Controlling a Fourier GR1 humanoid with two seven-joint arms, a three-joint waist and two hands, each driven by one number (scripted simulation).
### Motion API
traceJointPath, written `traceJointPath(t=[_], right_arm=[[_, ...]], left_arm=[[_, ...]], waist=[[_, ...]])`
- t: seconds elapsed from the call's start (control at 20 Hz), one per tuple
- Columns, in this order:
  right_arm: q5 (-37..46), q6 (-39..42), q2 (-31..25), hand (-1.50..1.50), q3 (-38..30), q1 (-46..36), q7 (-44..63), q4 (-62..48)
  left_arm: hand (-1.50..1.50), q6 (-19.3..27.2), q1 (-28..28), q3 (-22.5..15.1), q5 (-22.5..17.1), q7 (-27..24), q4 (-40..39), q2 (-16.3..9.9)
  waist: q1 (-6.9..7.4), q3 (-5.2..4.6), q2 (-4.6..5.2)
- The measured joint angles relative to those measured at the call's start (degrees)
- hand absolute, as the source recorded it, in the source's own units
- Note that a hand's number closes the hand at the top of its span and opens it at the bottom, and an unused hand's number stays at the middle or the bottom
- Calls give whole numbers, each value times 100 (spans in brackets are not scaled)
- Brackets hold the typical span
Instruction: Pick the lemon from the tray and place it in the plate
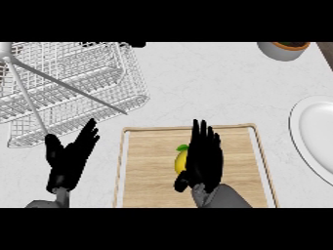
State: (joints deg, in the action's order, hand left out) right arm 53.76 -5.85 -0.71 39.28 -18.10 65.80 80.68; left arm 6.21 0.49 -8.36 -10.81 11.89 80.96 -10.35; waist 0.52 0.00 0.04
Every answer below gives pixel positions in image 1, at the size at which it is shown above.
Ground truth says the white pot with brown rim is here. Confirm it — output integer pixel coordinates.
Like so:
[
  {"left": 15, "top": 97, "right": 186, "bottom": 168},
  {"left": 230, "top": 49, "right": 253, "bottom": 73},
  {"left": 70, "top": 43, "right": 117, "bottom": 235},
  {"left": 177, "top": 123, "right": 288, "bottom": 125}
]
[{"left": 256, "top": 42, "right": 312, "bottom": 63}]

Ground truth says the wooden tray with white rim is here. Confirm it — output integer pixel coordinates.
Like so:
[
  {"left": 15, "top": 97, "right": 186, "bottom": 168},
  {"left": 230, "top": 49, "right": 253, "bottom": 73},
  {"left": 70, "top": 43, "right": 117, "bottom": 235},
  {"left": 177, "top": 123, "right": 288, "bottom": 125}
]
[{"left": 113, "top": 122, "right": 281, "bottom": 209}]

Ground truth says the yellow lemon with green leaf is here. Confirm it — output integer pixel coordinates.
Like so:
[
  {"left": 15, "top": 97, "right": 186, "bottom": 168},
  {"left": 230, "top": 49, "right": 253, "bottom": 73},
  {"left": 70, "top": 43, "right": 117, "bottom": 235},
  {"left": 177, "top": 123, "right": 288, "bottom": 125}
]
[{"left": 173, "top": 144, "right": 191, "bottom": 176}]

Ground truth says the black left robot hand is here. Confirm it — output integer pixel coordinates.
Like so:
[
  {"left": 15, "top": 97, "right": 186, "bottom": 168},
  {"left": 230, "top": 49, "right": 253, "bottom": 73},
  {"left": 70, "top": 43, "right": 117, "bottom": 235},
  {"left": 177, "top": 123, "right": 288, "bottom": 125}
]
[{"left": 43, "top": 117, "right": 101, "bottom": 194}]

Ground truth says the white round plate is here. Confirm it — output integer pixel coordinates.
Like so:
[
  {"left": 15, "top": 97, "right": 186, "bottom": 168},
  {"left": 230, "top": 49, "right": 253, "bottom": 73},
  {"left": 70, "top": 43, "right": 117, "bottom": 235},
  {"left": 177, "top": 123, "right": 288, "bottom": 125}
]
[{"left": 288, "top": 95, "right": 333, "bottom": 195}]

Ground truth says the white wire tiered basket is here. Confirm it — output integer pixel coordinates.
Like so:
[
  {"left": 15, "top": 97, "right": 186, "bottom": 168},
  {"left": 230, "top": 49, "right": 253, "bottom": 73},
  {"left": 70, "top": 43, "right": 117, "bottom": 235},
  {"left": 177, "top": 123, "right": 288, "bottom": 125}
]
[{"left": 0, "top": 42, "right": 152, "bottom": 149}]

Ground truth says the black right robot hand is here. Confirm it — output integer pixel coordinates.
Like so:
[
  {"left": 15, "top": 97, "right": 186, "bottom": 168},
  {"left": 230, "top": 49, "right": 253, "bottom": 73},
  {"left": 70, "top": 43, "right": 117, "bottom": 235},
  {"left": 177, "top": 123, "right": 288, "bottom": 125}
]
[{"left": 173, "top": 118, "right": 226, "bottom": 194}]

